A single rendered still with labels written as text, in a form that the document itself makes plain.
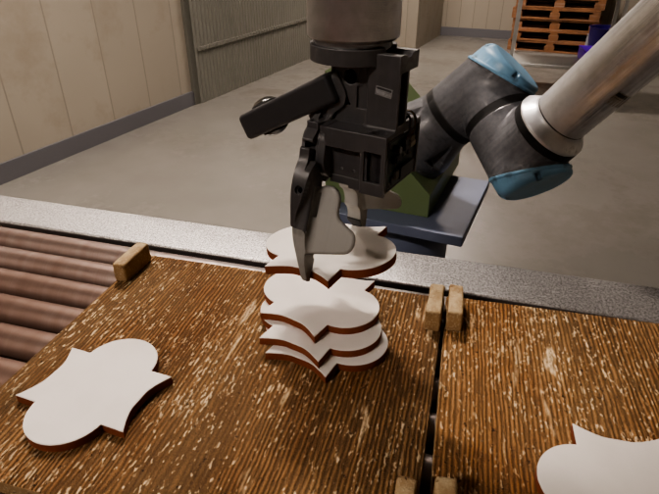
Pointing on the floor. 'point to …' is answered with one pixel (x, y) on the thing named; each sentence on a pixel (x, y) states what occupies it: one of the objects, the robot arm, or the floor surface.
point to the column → (411, 239)
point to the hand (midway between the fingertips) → (329, 247)
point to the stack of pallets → (555, 24)
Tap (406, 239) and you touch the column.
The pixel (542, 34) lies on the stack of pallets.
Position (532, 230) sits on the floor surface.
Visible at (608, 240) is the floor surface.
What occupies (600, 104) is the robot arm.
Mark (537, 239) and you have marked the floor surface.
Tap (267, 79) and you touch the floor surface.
